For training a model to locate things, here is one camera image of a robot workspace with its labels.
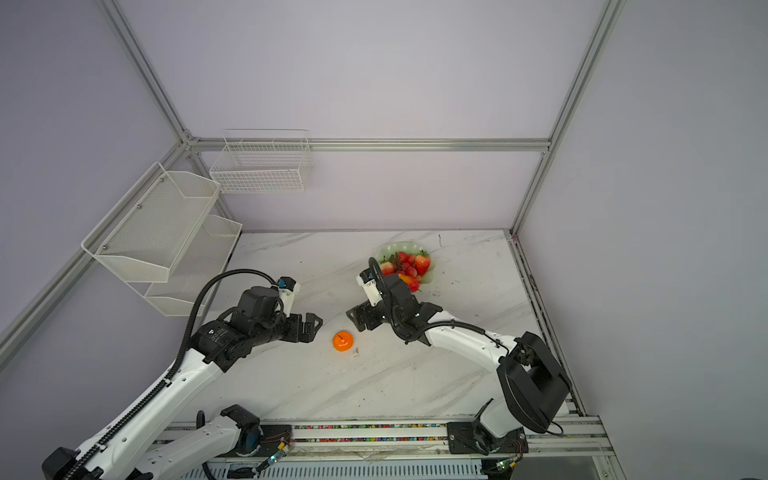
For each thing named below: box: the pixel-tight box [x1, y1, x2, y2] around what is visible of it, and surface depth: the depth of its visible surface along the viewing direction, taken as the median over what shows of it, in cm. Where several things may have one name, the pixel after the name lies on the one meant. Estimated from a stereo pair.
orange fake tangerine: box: [332, 331, 355, 352], surface depth 90 cm
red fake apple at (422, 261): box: [415, 250, 431, 276], surface depth 104 cm
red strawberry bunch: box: [393, 252, 422, 284], surface depth 104 cm
